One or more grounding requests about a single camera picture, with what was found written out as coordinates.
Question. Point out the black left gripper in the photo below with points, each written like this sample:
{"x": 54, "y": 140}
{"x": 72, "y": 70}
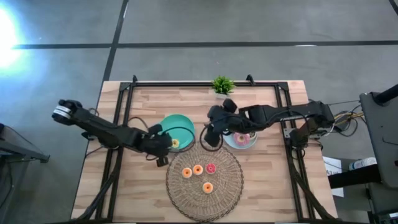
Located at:
{"x": 155, "y": 144}

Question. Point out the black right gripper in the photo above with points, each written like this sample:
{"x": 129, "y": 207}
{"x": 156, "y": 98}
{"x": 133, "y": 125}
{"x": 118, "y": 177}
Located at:
{"x": 227, "y": 119}

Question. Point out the small orange donut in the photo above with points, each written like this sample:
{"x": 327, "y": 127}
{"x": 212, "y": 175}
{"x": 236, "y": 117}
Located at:
{"x": 195, "y": 170}
{"x": 204, "y": 189}
{"x": 177, "y": 145}
{"x": 184, "y": 174}

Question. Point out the large pink frosted donut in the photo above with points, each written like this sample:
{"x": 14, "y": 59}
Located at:
{"x": 237, "y": 140}

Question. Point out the small red donut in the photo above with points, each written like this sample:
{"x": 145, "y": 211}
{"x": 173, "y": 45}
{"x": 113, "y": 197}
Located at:
{"x": 208, "y": 170}

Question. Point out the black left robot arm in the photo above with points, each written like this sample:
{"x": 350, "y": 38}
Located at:
{"x": 105, "y": 130}

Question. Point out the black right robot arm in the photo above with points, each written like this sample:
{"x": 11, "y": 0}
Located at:
{"x": 280, "y": 115}

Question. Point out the light blue plate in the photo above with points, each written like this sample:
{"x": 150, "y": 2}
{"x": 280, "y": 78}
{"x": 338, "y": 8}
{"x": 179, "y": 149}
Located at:
{"x": 230, "y": 142}

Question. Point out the teal green plate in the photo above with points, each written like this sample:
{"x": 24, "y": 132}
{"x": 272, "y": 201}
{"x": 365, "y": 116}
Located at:
{"x": 180, "y": 124}

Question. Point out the small potted green plant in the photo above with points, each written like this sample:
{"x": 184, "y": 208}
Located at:
{"x": 223, "y": 85}

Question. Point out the round woven placemat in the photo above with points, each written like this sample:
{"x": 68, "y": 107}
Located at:
{"x": 217, "y": 193}

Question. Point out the white paper sheet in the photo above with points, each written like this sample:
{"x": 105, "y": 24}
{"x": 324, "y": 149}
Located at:
{"x": 332, "y": 165}

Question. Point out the black power adapter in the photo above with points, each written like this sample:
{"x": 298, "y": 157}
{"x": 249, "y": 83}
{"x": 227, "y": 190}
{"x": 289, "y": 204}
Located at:
{"x": 342, "y": 122}

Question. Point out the glass side table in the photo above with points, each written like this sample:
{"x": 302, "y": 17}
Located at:
{"x": 25, "y": 152}

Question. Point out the black shelf bar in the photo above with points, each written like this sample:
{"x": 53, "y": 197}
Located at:
{"x": 354, "y": 177}

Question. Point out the white plastic bottle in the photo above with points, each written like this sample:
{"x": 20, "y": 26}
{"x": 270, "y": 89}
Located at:
{"x": 363, "y": 162}

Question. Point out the grey equipment cart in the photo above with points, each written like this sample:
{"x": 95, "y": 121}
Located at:
{"x": 382, "y": 130}

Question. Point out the black pole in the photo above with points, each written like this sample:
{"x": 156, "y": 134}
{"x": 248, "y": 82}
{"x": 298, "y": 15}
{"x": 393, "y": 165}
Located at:
{"x": 385, "y": 94}

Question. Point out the grey equipment base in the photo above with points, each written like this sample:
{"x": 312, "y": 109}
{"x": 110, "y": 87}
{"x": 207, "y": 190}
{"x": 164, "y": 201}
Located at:
{"x": 384, "y": 199}

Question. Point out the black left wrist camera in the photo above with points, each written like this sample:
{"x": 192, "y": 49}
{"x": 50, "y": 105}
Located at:
{"x": 155, "y": 128}

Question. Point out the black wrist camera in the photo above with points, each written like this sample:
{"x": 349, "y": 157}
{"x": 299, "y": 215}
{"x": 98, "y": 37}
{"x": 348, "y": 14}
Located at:
{"x": 230, "y": 105}
{"x": 155, "y": 128}

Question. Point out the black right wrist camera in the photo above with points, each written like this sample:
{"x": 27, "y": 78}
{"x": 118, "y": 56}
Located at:
{"x": 230, "y": 105}

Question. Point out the black metal table frame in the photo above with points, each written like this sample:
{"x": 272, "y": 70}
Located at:
{"x": 186, "y": 84}

